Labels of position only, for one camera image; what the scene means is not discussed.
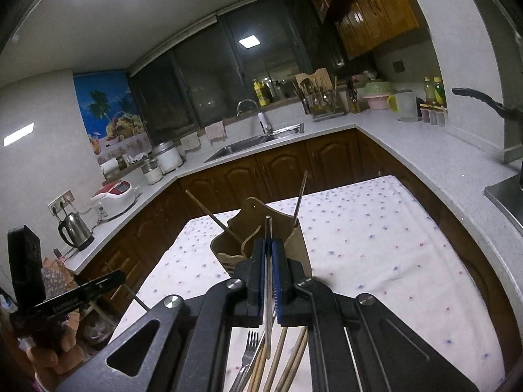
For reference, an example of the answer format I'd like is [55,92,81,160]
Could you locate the tropical wall poster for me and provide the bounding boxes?
[73,71,150,161]

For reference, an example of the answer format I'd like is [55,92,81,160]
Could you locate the beige dish cloth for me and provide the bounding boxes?
[180,133,202,153]
[204,121,228,144]

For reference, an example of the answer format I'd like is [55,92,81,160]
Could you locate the dark kitchen window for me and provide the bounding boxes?
[128,0,350,141]

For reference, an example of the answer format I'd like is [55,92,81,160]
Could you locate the pink basin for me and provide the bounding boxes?
[362,92,392,112]

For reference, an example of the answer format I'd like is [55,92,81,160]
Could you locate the wall power outlet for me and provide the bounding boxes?
[47,189,77,217]

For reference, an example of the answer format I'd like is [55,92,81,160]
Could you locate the dark bottle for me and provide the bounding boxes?
[267,78,283,104]

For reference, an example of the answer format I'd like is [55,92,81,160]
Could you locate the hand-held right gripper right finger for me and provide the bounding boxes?
[272,239,481,392]

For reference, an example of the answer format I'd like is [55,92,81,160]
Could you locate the wooden knife block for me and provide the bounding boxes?
[346,79,363,115]

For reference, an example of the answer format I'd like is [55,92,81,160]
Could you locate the green bottle yellow cap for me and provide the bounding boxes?
[432,76,447,107]

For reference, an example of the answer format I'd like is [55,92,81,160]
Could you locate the wooden upper cabinets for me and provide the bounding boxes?
[297,0,421,61]

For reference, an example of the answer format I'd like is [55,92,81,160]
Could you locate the row of spice jars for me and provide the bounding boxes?
[419,103,449,126]

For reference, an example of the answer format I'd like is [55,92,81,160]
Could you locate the paper towel roll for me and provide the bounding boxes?
[99,158,120,183]

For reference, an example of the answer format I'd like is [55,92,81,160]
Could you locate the chrome sink faucet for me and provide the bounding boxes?
[236,99,273,136]

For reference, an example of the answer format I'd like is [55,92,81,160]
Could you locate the white lidded jar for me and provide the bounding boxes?
[140,158,165,186]

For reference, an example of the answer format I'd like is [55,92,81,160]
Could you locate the silver metal chopstick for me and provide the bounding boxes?
[104,262,150,310]
[264,216,273,361]

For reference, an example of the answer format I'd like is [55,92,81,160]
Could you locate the red white rice cooker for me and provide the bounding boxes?
[90,180,138,219]

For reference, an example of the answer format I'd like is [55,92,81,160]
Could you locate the wooden cabinets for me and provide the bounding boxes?
[76,128,511,319]
[297,0,421,61]

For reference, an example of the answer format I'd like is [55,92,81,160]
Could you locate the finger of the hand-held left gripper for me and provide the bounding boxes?
[35,270,127,320]

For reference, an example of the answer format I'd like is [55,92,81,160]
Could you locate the silver metal fork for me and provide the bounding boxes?
[228,330,261,392]

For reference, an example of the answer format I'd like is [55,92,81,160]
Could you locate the steel kitchen sink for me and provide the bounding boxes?
[203,123,306,164]

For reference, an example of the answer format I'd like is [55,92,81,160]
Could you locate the steel stove top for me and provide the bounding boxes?
[484,171,523,231]

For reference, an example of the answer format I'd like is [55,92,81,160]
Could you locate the dish rack with utensils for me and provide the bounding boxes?
[292,68,349,118]

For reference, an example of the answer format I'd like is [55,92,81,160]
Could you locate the green colander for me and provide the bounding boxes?
[363,81,395,97]

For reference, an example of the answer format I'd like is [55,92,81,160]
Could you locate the steel electric kettle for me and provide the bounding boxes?
[57,211,95,253]

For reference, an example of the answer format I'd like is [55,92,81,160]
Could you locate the wooden lower cabinets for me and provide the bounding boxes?
[76,128,511,319]

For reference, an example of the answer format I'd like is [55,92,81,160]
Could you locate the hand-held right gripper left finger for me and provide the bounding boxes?
[53,239,268,392]

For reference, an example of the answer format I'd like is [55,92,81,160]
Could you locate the wooden chopstick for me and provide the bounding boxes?
[262,327,288,392]
[246,345,266,392]
[185,190,244,246]
[281,327,308,392]
[273,347,303,392]
[293,170,309,228]

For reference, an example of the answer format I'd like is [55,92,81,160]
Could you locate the person's left hand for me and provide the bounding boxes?
[25,330,85,381]

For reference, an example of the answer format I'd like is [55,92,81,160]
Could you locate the wooden utensil holder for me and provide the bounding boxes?
[210,197,313,280]

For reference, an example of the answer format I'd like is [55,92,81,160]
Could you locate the white lidded jars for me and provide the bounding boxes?
[152,140,183,175]

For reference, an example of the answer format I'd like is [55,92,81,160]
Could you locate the white dotted tablecloth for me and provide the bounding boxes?
[110,175,508,392]

